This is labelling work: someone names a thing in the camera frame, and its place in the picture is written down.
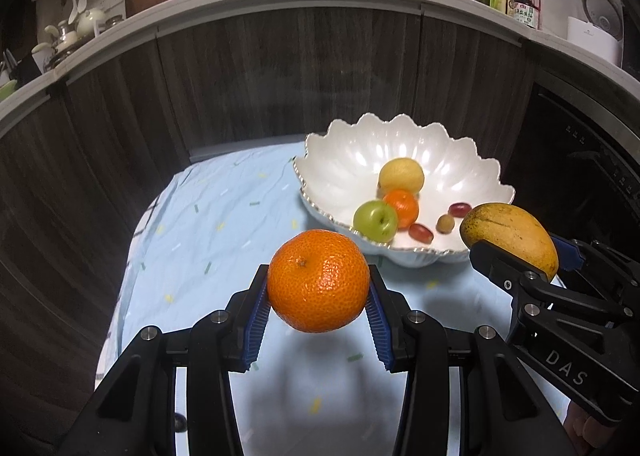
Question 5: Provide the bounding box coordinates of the green apple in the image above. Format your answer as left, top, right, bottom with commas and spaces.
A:
353, 200, 399, 243

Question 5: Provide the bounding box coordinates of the white teapot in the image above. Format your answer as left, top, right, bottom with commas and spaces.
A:
75, 8, 108, 37

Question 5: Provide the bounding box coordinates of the light blue patterned tablecloth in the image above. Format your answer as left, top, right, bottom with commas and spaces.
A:
95, 140, 573, 456

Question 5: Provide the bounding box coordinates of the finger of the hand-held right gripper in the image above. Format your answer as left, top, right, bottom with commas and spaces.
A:
550, 233, 640, 307
470, 240, 626, 322

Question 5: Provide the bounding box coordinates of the small tangerine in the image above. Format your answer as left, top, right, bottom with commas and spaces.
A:
382, 189, 420, 229

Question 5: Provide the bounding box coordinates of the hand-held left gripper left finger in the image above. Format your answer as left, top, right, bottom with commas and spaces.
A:
57, 263, 273, 456

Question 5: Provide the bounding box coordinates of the black built-in appliance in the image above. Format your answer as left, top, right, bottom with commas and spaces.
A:
500, 44, 640, 257

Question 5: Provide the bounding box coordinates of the dark wood kitchen cabinet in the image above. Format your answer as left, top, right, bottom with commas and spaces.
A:
0, 6, 531, 437

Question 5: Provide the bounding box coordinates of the glass teapot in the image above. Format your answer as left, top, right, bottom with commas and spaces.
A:
52, 21, 81, 56

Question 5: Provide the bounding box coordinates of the person's right hand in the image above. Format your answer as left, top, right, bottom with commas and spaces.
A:
567, 403, 608, 452

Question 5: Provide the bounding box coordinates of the large orange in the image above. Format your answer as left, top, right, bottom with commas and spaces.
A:
266, 230, 372, 333

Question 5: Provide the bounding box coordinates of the yellow round fruit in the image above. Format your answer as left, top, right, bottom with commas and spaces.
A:
377, 159, 426, 198

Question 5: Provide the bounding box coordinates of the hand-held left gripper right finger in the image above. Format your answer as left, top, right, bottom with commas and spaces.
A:
364, 263, 571, 456

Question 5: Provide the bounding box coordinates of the white scalloped bowl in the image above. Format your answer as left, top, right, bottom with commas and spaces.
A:
292, 112, 516, 267

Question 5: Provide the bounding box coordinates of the white rice cooker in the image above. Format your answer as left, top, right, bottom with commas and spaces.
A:
575, 0, 626, 37

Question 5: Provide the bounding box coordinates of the white box appliance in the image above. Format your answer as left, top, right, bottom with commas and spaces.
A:
566, 15, 624, 69

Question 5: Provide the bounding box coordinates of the yellow mango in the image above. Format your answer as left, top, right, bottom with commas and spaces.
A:
459, 203, 559, 282

